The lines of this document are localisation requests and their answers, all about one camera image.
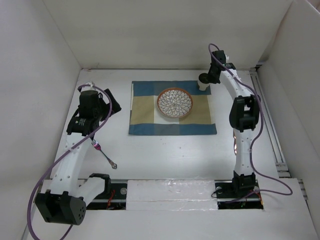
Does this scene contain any blue beige checkered placemat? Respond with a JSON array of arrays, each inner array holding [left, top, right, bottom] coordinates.
[[128, 80, 217, 136]]

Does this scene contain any patterned ceramic plate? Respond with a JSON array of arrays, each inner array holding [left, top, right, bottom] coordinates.
[[156, 87, 193, 119]]

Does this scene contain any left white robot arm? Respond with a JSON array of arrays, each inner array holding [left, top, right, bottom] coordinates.
[[35, 84, 122, 225]]

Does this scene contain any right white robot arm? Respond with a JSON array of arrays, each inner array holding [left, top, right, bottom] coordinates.
[[197, 49, 260, 199]]

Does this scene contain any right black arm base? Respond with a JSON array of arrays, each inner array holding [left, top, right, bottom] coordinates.
[[211, 173, 264, 210]]

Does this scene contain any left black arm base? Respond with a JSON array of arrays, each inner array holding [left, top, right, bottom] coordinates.
[[75, 174, 128, 210]]

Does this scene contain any iridescent metal fork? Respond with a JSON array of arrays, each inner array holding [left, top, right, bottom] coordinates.
[[91, 139, 118, 170]]

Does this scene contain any copper knife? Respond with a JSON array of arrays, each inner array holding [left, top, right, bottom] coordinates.
[[233, 132, 237, 155]]

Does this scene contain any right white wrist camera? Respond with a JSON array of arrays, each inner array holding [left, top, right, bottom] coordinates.
[[225, 55, 230, 63]]

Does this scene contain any aluminium rail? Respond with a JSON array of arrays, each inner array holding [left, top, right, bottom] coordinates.
[[249, 68, 291, 179]]

